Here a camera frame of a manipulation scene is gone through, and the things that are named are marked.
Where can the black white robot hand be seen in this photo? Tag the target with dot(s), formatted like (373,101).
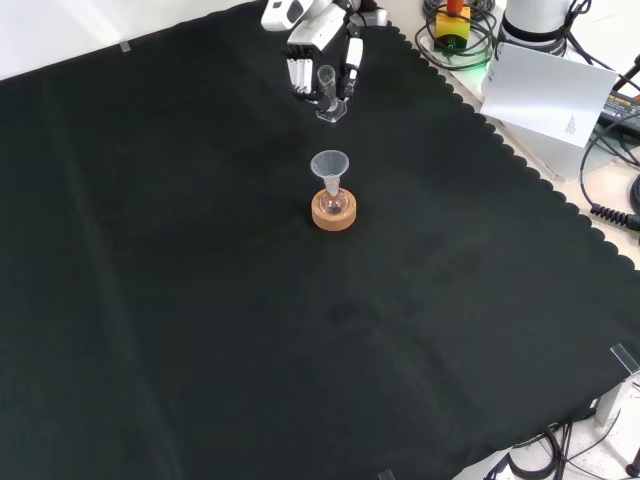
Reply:
(320,35)

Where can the clear graduated cylinder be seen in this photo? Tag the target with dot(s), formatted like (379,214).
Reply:
(326,76)

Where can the round-bottom glass flask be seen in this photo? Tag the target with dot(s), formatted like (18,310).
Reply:
(334,203)

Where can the clear plastic funnel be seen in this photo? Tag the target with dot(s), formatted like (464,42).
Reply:
(330,165)

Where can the yellow stop button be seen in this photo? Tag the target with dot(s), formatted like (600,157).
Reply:
(452,27)

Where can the clear tape piece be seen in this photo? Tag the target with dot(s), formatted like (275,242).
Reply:
(386,475)
(626,357)
(125,47)

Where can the pale board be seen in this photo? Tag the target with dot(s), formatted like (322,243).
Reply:
(545,90)

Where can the white box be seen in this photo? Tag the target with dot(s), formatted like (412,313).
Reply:
(555,155)

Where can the black bench cloth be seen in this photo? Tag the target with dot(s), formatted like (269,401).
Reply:
(150,260)

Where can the black power adapter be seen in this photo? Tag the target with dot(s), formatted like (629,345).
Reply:
(620,110)

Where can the grey metal stand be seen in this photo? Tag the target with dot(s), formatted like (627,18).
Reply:
(617,400)

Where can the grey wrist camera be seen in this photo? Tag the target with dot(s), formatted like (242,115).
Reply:
(374,17)

